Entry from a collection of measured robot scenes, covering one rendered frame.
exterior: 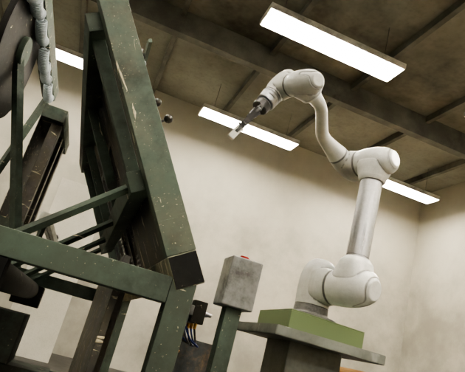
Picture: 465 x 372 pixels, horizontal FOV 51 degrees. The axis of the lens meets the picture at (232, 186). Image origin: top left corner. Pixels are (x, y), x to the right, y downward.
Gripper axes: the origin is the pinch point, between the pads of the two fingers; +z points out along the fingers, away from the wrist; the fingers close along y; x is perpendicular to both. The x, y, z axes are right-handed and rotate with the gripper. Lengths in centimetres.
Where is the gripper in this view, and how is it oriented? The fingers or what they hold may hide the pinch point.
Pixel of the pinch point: (235, 132)
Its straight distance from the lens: 205.1
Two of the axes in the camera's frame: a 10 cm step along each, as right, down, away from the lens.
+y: 3.3, -2.4, -9.1
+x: 7.1, 7.1, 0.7
